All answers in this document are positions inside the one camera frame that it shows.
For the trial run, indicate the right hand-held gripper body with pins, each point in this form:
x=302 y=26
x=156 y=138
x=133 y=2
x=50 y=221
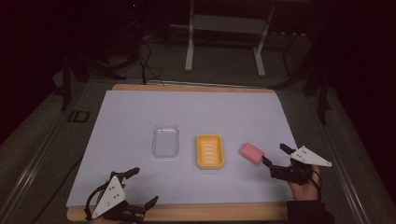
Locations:
x=306 y=157

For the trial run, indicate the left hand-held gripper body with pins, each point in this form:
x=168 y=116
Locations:
x=109 y=195

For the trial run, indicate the pink soap bar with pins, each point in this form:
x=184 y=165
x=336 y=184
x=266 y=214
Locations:
x=251 y=153

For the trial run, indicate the yellow soap dish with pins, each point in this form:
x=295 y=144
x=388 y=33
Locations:
x=210 y=151

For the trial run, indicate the person's left hand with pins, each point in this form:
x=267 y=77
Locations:
x=95 y=221

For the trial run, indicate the person's right hand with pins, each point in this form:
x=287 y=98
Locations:
x=306 y=191

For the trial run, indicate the wooden table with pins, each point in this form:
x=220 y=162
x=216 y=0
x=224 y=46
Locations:
x=193 y=212

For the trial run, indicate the white table mat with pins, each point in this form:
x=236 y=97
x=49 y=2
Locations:
x=130 y=124

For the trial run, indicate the black stand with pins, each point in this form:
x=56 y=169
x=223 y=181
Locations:
x=322 y=93
x=67 y=84

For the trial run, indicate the white metal stand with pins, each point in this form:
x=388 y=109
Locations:
x=229 y=23

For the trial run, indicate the metal floor rail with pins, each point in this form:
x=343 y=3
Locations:
x=345 y=174
x=28 y=174

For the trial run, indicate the black rectangular bracket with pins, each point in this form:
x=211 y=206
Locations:
x=79 y=116

